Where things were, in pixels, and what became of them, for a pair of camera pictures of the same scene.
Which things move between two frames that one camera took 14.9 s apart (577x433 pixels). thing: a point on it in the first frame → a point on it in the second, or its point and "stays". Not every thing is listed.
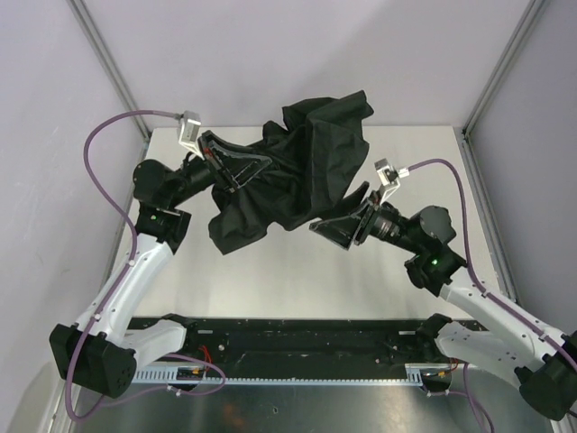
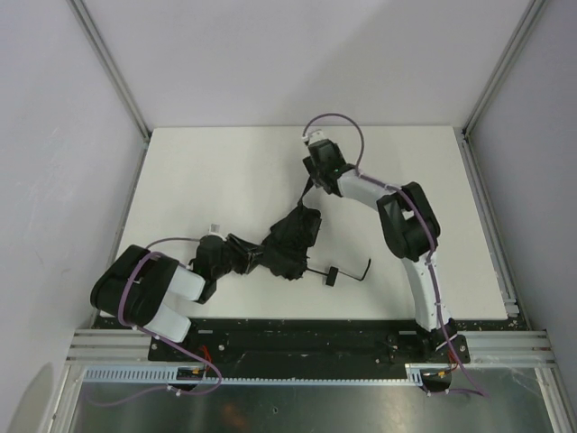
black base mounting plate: [304, 344] stays
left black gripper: [215, 163] → [246, 254]
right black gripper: [365, 222] → [316, 171]
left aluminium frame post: [100, 49] stays
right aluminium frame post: [533, 9] stays
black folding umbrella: [316, 155] → [286, 248]
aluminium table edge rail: [496, 241] stays
